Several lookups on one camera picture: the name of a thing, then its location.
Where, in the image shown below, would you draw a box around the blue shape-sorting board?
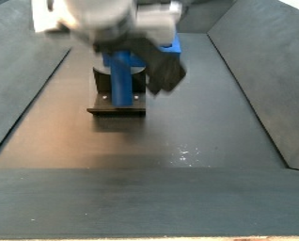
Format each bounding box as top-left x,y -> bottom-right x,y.
102,35 -> 182,68

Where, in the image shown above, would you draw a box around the dark grey cradle stand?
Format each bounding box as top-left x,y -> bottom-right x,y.
87,66 -> 146,117

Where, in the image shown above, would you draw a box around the blue cylinder peg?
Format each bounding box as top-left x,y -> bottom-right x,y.
111,54 -> 134,107

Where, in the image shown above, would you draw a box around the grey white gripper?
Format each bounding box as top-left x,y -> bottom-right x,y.
32,0 -> 186,93

